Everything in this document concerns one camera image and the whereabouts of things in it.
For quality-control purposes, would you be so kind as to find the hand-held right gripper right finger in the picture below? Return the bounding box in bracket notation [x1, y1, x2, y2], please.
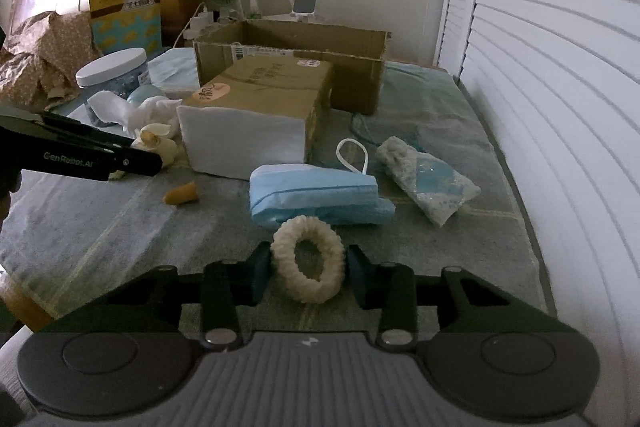
[346, 244, 576, 351]

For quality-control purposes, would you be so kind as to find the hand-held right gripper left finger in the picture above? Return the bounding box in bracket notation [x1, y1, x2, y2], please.
[45, 243, 273, 351]

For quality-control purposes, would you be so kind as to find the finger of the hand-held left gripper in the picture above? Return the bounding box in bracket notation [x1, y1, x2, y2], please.
[107, 147, 164, 180]
[42, 113, 137, 150]

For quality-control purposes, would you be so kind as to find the cream white scrunchie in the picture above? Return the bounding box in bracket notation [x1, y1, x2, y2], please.
[270, 216, 347, 304]

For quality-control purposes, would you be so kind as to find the white tissue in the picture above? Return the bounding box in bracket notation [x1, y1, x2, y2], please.
[87, 90, 184, 140]

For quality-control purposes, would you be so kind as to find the blue round plush toy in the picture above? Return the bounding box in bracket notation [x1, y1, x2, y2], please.
[126, 84, 167, 108]

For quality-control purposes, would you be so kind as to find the blue face mask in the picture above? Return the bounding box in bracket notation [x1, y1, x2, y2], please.
[248, 138, 397, 228]

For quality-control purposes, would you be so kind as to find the blue white printed pouch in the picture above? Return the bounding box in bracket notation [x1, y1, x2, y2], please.
[375, 136, 482, 228]

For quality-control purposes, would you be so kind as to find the cardboard box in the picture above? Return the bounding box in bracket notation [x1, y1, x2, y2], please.
[192, 19, 392, 117]

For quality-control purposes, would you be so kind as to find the small orange foam piece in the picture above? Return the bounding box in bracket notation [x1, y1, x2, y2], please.
[165, 182, 200, 206]

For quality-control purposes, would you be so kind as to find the clear jar with white lid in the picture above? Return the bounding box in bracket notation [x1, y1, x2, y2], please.
[75, 48, 150, 128]

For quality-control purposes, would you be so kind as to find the brown floral garment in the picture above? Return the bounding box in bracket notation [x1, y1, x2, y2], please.
[0, 9, 107, 108]

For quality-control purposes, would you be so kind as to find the light blue folded cloth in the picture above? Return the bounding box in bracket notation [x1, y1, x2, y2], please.
[144, 47, 202, 100]

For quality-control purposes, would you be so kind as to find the brown tissue pack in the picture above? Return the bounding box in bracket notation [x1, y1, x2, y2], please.
[176, 57, 335, 180]

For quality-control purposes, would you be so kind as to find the yellow snack bag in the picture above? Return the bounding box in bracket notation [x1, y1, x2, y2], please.
[88, 0, 164, 56]

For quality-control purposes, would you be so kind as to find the white power strip with chargers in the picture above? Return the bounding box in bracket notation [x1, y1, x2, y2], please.
[175, 2, 223, 50]

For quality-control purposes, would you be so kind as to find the white router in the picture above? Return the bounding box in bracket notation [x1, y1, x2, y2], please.
[247, 0, 301, 22]

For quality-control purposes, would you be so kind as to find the white stand with screen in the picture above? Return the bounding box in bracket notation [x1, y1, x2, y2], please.
[289, 0, 319, 24]

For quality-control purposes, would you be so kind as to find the white louvered closet door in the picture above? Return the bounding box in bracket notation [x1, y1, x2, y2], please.
[434, 0, 640, 427]

